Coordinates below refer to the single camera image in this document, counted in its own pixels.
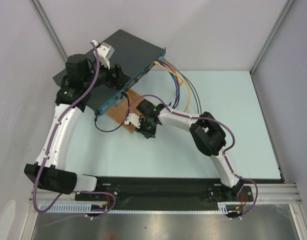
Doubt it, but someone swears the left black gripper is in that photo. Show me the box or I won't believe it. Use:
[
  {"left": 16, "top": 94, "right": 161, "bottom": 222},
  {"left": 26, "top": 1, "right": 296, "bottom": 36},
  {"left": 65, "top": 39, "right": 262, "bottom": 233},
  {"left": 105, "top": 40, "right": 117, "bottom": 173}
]
[{"left": 83, "top": 58, "right": 131, "bottom": 91}]

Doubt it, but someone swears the yellow patch cable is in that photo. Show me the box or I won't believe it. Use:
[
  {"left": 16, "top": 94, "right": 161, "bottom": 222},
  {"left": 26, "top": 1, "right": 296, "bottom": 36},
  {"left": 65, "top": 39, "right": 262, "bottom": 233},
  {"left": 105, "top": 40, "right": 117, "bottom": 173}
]
[{"left": 153, "top": 60, "right": 192, "bottom": 112}]

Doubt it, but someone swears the long grey patch cable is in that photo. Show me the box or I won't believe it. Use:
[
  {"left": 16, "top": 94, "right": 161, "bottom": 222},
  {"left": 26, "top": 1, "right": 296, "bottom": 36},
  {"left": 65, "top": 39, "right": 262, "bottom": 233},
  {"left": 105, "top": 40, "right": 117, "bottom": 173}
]
[{"left": 159, "top": 57, "right": 201, "bottom": 115}]

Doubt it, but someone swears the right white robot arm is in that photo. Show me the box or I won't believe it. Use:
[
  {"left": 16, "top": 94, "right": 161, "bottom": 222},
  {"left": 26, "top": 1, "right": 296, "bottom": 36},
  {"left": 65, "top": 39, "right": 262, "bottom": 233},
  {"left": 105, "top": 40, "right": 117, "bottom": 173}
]
[{"left": 135, "top": 99, "right": 244, "bottom": 201}]

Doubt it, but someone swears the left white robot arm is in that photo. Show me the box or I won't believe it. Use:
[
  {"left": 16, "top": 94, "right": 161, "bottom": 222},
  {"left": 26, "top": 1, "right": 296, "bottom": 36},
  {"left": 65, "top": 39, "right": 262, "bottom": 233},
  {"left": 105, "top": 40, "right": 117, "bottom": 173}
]
[{"left": 24, "top": 53, "right": 130, "bottom": 200}]

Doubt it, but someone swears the wooden board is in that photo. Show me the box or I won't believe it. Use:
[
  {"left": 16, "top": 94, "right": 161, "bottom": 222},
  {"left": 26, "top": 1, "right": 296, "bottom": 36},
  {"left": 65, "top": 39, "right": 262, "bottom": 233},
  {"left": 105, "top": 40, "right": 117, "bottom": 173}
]
[{"left": 105, "top": 89, "right": 144, "bottom": 124}]

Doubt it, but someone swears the black cable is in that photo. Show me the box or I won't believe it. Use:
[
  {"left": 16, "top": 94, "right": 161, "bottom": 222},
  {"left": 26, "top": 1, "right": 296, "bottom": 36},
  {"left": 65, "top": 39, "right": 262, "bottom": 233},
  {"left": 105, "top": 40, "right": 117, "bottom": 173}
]
[{"left": 93, "top": 91, "right": 131, "bottom": 133}]

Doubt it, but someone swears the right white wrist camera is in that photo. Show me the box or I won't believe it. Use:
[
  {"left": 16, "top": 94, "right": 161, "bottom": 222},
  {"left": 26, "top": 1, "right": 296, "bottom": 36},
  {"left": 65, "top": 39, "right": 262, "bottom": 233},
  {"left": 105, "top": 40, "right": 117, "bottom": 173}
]
[{"left": 124, "top": 113, "right": 141, "bottom": 129}]

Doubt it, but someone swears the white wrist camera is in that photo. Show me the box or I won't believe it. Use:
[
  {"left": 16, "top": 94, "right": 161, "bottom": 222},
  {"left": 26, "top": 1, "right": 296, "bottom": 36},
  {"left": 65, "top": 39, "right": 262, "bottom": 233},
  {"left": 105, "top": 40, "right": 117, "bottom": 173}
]
[
  {"left": 124, "top": 113, "right": 141, "bottom": 129},
  {"left": 91, "top": 40, "right": 115, "bottom": 70}
]

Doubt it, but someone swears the dark grey network switch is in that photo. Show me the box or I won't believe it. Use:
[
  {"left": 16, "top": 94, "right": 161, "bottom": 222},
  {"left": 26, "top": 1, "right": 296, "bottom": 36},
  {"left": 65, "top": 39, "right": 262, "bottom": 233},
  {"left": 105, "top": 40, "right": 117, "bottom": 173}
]
[{"left": 53, "top": 29, "right": 166, "bottom": 116}]

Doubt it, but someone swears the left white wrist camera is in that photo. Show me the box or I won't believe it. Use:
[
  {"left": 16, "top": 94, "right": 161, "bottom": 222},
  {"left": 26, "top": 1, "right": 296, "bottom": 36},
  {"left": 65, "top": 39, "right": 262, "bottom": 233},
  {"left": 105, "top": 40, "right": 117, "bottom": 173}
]
[{"left": 91, "top": 40, "right": 115, "bottom": 70}]

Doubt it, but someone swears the red patch cable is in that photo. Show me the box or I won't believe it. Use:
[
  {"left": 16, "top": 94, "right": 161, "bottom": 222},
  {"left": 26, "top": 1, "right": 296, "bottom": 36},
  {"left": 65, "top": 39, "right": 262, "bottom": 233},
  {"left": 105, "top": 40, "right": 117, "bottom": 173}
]
[{"left": 155, "top": 58, "right": 181, "bottom": 106}]

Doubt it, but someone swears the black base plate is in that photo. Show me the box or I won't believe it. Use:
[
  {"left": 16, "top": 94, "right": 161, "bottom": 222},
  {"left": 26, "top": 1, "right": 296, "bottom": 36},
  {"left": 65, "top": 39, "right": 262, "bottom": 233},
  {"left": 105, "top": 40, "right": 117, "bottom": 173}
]
[{"left": 75, "top": 176, "right": 254, "bottom": 212}]

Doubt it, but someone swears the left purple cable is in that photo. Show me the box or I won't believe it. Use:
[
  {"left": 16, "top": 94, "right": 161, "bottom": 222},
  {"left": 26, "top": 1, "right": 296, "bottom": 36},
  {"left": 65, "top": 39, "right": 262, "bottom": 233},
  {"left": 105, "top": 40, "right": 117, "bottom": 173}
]
[{"left": 32, "top": 40, "right": 117, "bottom": 222}]

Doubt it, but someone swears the white cable duct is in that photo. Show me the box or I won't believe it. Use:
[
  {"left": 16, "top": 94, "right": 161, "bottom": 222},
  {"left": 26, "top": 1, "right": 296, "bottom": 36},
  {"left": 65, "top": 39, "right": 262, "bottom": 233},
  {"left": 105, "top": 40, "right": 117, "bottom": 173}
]
[{"left": 39, "top": 201, "right": 244, "bottom": 214}]

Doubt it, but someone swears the aluminium rail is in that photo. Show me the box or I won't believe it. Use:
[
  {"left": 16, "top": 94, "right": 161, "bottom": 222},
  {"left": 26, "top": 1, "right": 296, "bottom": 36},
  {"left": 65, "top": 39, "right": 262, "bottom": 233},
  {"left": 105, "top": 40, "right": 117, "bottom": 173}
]
[{"left": 36, "top": 183, "right": 302, "bottom": 207}]

